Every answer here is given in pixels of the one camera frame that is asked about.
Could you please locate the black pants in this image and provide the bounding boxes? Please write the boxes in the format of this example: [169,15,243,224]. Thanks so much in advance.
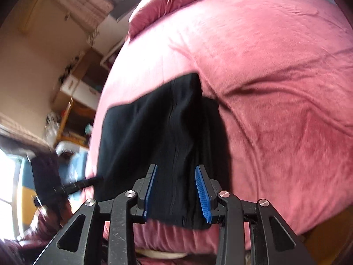
[94,73,231,230]

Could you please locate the blue and yellow chair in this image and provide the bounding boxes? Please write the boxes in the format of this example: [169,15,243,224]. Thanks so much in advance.
[1,142,88,239]

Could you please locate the teal plastic cup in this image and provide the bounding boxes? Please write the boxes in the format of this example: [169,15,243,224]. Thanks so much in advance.
[84,124,93,136]

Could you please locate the maroon jacket left sleeve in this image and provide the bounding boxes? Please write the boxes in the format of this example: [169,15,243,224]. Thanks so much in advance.
[1,199,72,264]

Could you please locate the white plastic bag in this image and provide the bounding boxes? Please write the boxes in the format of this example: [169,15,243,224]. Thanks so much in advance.
[44,112,60,147]

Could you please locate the wooden side table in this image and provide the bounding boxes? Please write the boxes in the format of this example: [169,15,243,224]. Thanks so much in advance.
[55,98,96,148]

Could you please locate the white and wood cabinet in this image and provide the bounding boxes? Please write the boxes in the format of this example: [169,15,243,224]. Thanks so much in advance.
[50,48,108,112]

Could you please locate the pink bed with sheet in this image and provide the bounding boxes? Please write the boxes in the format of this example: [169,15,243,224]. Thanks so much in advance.
[86,0,352,254]

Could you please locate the dark grey headboard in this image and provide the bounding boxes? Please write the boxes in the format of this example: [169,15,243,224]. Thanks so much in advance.
[109,0,142,22]

